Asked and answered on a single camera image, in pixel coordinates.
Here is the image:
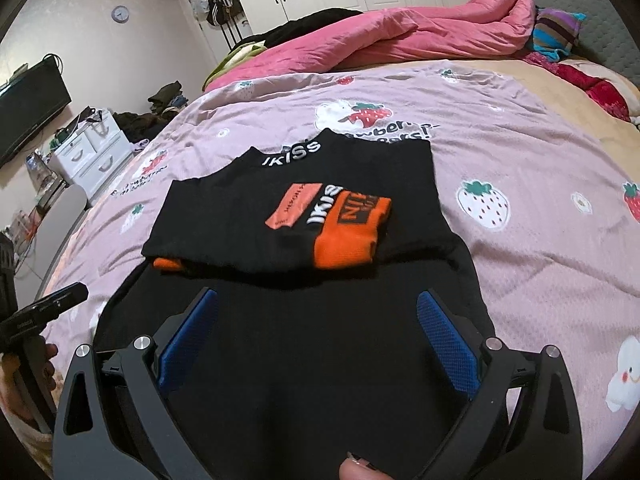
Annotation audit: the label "dark clothes pile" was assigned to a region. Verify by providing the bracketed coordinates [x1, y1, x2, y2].
[112, 80, 188, 141]

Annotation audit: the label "purple strawberry print bedspread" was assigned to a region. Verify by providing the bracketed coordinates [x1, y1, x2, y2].
[0, 57, 640, 480]

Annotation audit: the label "striped pillow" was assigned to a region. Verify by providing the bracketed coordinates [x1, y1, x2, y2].
[531, 6, 586, 63]

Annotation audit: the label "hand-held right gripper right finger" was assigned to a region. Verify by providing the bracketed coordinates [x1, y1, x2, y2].
[416, 289, 583, 480]

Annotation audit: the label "black television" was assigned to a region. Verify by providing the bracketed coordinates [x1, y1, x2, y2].
[0, 57, 72, 168]

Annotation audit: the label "hanging bags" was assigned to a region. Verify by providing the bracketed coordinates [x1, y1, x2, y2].
[192, 0, 246, 28]

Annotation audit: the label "white drawer cabinet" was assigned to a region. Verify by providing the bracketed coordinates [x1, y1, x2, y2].
[47, 110, 133, 198]

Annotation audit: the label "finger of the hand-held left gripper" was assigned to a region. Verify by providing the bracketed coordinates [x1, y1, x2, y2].
[0, 282, 90, 343]
[0, 240, 20, 308]

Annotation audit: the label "green cloth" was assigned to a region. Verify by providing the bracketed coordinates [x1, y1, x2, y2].
[202, 42, 268, 92]

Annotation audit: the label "cluttered small desk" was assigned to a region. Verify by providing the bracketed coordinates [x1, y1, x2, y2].
[0, 150, 66, 281]

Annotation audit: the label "black sweater with orange cuffs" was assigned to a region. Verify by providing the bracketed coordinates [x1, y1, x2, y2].
[92, 127, 498, 480]

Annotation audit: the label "person's left hand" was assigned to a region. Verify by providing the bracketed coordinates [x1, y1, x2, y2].
[0, 342, 60, 443]

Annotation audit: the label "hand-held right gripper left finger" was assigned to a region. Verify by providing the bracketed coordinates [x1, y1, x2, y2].
[51, 286, 221, 480]

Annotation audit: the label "red patterned cloth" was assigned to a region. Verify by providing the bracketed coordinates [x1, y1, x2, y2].
[522, 52, 633, 123]

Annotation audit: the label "black clothes heap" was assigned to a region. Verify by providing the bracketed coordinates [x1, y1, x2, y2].
[235, 7, 363, 51]

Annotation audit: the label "beige bed sheet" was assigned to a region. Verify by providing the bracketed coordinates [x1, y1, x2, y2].
[520, 60, 640, 181]

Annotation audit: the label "person's right hand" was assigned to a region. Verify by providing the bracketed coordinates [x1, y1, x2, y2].
[339, 452, 387, 480]

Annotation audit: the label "grey quilted headboard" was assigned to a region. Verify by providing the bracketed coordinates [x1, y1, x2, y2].
[492, 0, 640, 81]

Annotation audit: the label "pink quilt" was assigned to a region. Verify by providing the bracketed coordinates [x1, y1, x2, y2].
[202, 0, 538, 92]

